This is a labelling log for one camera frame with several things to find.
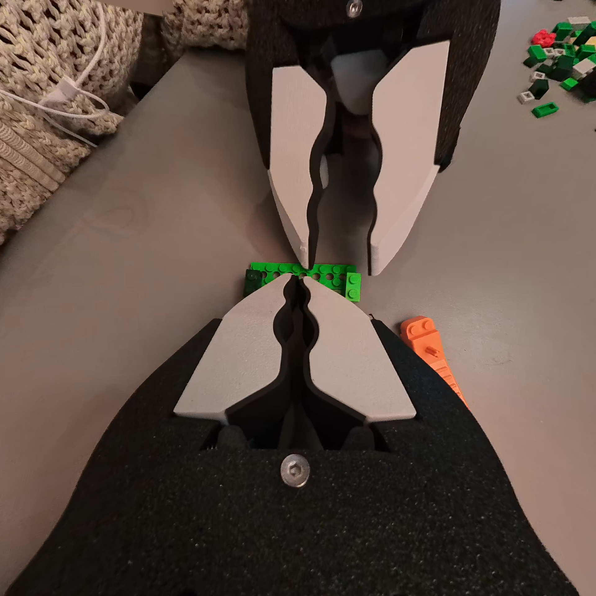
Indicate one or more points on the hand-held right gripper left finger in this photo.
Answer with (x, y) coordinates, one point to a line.
(233, 368)

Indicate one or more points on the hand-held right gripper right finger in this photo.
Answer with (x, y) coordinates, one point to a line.
(354, 368)

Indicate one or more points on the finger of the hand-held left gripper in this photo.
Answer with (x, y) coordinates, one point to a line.
(291, 139)
(409, 139)

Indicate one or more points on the dark green lego brick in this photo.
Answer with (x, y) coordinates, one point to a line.
(254, 278)

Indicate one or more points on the bright green lego assembly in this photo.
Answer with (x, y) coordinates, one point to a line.
(335, 275)

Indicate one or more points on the pile of loose lego pieces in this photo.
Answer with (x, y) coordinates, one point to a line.
(565, 51)

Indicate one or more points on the cream knitted cushion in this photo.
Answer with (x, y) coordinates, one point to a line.
(209, 23)
(42, 46)

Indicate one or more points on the orange brick separator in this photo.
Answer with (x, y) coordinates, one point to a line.
(421, 333)

